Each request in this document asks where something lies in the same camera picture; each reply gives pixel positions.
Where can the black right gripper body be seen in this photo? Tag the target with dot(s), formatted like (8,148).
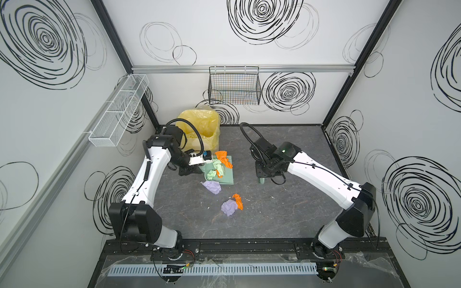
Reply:
(264,172)

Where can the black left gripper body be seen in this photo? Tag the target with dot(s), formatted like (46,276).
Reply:
(196,169)

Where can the green dustpan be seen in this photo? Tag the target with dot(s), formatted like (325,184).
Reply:
(227,179)

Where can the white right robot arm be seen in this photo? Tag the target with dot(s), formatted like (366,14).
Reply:
(357,201)

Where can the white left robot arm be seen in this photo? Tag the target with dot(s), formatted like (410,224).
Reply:
(134,219)

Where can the green paper scrap centre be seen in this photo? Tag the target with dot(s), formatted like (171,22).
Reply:
(211,174)

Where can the green paper scrap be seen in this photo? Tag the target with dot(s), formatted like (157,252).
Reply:
(211,174)
(219,167)

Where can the green paper scrap front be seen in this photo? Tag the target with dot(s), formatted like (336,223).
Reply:
(219,167)

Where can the orange paper scrap near bin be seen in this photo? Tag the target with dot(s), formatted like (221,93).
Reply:
(223,157)

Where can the beige bin with yellow bag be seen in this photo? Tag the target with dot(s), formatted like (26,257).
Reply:
(207,123)

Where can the orange paper scrap front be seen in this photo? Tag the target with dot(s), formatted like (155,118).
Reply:
(238,201)

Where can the small purple paper scrap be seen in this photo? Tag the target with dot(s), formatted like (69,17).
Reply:
(229,207)

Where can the clear wall shelf tray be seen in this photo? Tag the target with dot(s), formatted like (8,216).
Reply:
(116,118)

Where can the black wire basket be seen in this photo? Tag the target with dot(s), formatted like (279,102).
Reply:
(237,85)

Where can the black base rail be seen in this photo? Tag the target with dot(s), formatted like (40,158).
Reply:
(199,249)

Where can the white slotted cable duct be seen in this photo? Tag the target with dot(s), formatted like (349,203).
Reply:
(254,269)

